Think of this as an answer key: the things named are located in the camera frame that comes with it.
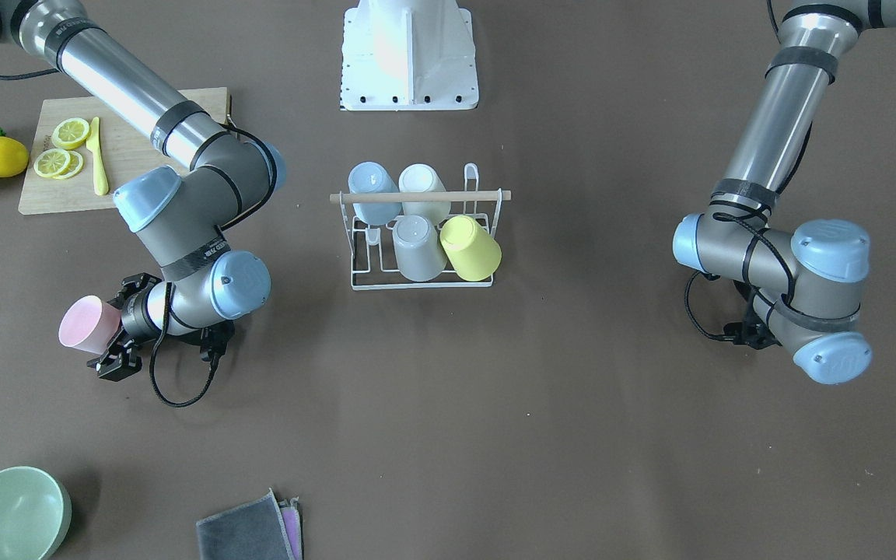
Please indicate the yellow plastic knife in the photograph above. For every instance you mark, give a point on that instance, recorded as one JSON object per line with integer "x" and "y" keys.
{"x": 101, "y": 184}

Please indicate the grey folded cloth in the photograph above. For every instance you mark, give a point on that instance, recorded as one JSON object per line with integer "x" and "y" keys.
{"x": 266, "y": 528}

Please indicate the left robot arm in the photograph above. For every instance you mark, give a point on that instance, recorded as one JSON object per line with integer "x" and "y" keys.
{"x": 801, "y": 290}

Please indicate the yellow cup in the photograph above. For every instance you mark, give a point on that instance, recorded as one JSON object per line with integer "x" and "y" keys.
{"x": 473, "y": 253}

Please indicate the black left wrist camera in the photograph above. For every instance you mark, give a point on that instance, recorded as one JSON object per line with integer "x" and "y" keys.
{"x": 751, "y": 331}

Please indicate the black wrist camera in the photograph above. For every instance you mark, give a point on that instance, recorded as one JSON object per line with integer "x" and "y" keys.
{"x": 751, "y": 331}
{"x": 213, "y": 341}

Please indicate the grey cup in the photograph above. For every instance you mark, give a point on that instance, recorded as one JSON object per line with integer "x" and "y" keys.
{"x": 418, "y": 254}

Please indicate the white camera stand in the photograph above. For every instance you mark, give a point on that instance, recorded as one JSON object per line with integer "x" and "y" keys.
{"x": 408, "y": 56}

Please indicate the green bowl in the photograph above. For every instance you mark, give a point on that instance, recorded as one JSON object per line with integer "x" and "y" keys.
{"x": 35, "y": 513}

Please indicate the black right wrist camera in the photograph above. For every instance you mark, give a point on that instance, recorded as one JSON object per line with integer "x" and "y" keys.
{"x": 213, "y": 341}

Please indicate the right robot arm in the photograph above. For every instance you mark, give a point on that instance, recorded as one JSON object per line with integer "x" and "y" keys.
{"x": 204, "y": 284}

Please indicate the pink cup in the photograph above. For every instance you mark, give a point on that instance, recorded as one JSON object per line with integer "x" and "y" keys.
{"x": 89, "y": 325}

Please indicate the cream white cup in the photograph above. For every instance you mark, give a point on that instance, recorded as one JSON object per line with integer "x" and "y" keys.
{"x": 419, "y": 178}

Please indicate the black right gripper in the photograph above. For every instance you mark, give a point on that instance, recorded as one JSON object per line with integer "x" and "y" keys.
{"x": 132, "y": 316}

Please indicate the light blue cup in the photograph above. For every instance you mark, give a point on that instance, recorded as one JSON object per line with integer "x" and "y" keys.
{"x": 372, "y": 178}

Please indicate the lemon slice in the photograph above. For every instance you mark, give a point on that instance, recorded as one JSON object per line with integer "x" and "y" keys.
{"x": 52, "y": 163}
{"x": 70, "y": 133}
{"x": 74, "y": 167}

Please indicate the wooden cutting board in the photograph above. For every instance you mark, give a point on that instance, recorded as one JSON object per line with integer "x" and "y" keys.
{"x": 126, "y": 154}

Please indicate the white wire cup holder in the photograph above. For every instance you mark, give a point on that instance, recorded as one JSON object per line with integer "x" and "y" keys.
{"x": 373, "y": 262}

